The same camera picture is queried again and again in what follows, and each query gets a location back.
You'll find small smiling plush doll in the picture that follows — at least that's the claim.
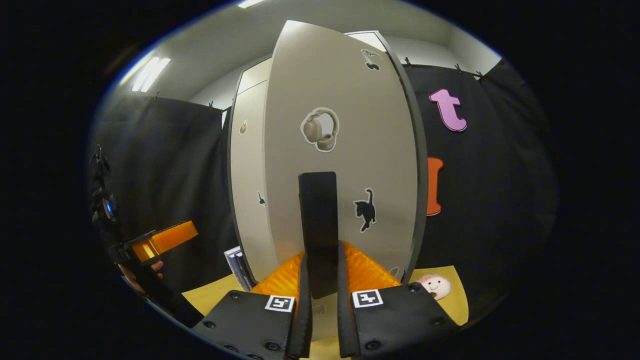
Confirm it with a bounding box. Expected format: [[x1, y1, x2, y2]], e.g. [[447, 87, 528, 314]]
[[413, 273, 452, 301]]

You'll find black door handle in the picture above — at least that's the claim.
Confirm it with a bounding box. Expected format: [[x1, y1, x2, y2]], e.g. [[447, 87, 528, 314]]
[[298, 171, 340, 300]]

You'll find beige cabinet door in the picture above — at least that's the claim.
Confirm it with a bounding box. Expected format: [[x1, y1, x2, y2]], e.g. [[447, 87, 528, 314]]
[[230, 80, 278, 283], [263, 20, 420, 342]]

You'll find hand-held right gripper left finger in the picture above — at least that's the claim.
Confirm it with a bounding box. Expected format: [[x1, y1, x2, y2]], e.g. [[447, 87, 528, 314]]
[[192, 252, 314, 360]]

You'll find yellow floor mat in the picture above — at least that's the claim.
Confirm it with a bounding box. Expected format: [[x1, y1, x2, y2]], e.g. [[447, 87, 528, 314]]
[[181, 265, 470, 360]]

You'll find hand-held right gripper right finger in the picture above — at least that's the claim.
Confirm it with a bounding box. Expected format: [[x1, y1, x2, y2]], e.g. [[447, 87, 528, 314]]
[[337, 241, 461, 360]]

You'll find black backdrop cloth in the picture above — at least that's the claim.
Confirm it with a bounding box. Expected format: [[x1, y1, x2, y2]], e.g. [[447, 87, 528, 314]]
[[90, 57, 558, 321]]

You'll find beige double-door shoe cabinet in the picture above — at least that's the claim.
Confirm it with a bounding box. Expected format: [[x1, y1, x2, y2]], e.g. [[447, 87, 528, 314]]
[[227, 30, 430, 286]]

